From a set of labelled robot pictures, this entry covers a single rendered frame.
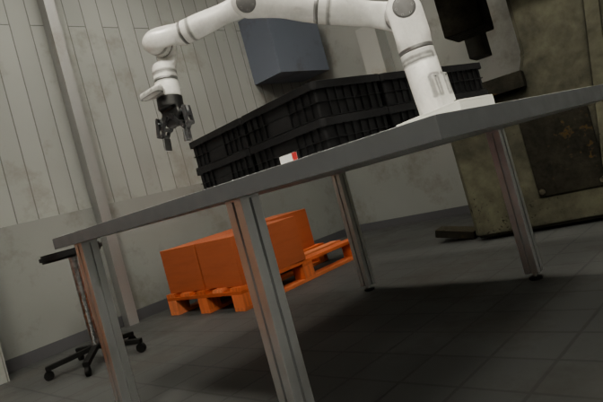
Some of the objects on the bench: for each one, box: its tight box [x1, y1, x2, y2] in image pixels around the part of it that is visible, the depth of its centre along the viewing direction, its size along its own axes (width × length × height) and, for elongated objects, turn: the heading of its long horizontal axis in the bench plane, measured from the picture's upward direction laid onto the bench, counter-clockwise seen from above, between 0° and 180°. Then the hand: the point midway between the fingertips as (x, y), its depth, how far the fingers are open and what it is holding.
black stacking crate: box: [249, 107, 390, 171], centre depth 179 cm, size 40×30×12 cm
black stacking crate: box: [197, 148, 259, 189], centre depth 210 cm, size 40×30×12 cm
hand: (178, 144), depth 156 cm, fingers open, 9 cm apart
